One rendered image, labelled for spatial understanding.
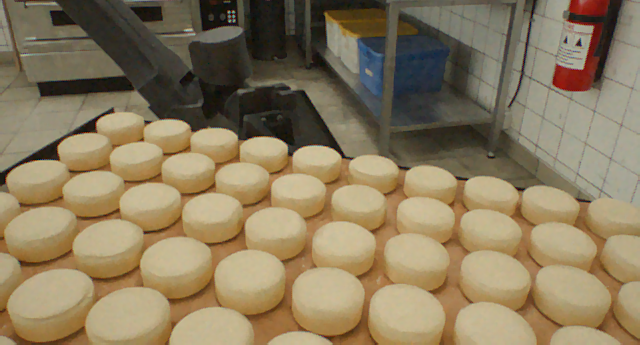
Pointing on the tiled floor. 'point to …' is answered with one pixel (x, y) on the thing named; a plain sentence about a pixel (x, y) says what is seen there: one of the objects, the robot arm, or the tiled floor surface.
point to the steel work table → (438, 111)
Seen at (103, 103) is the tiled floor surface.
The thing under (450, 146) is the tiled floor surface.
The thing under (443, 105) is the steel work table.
